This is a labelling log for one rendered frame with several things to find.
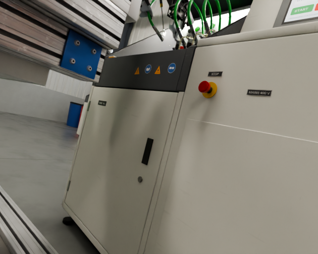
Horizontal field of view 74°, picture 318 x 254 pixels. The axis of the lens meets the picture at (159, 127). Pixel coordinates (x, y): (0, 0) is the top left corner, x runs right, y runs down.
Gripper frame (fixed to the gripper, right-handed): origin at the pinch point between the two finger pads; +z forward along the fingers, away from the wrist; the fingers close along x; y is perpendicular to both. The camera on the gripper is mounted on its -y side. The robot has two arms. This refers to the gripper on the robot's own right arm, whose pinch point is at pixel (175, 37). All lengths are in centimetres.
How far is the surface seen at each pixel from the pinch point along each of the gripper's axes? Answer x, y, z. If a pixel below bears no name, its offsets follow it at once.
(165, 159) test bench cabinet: 34, 23, 60
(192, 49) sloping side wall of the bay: 33.9, 23.0, 20.5
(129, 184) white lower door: 19, 23, 75
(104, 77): -22.5, 23.0, 31.3
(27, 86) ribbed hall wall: -663, -73, 28
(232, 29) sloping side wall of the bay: 35.1, 2.7, 3.2
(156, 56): 15.8, 23.0, 21.8
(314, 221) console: 78, 23, 61
